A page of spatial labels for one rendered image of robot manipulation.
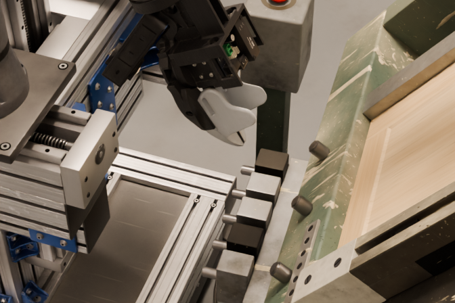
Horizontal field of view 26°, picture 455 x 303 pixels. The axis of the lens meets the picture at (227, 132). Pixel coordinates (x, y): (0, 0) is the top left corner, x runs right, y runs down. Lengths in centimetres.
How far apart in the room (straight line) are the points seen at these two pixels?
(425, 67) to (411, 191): 26
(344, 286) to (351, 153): 35
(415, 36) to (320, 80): 126
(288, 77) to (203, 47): 99
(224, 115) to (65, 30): 83
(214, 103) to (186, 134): 193
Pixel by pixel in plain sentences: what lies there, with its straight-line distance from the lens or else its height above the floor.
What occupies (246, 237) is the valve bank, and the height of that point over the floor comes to 77.
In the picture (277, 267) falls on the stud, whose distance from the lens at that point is 150.
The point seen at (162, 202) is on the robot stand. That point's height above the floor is 21.
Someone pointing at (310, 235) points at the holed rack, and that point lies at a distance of 153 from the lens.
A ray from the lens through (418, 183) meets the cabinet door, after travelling 144.
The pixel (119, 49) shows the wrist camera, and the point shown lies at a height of 143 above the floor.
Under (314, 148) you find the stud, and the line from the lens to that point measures 167.
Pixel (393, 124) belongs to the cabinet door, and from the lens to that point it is 163.
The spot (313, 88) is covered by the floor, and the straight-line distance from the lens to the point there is 310.
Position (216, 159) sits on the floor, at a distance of 287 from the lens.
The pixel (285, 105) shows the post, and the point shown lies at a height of 68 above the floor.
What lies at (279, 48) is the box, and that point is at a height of 86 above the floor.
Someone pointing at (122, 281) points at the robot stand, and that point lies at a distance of 234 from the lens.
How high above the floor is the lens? 207
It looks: 45 degrees down
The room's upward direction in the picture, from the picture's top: straight up
